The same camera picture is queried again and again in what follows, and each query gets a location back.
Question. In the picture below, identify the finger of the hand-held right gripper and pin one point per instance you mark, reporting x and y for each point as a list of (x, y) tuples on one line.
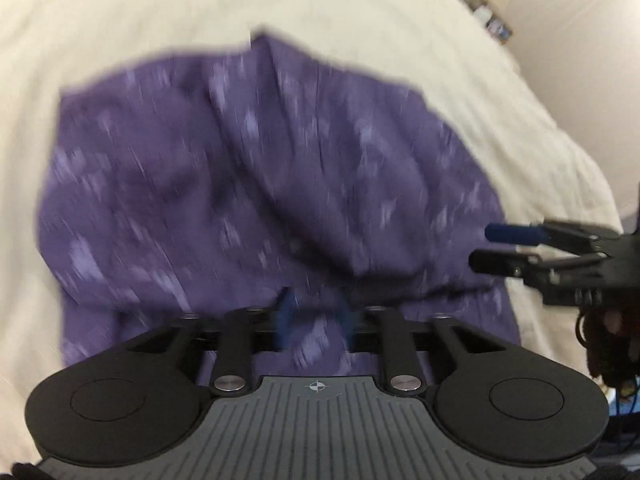
[(515, 234), (500, 261)]

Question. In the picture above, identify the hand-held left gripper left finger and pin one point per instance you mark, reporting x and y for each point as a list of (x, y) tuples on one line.
[(286, 317)]

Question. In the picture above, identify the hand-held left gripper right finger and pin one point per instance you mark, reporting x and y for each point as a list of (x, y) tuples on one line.
[(349, 320)]

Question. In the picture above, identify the purple patterned hooded jacket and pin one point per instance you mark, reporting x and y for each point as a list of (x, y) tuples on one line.
[(260, 200)]

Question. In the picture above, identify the small white box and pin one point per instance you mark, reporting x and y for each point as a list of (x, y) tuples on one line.
[(481, 14)]

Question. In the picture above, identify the bed with cream blanket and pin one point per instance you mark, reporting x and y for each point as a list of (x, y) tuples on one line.
[(125, 15)]

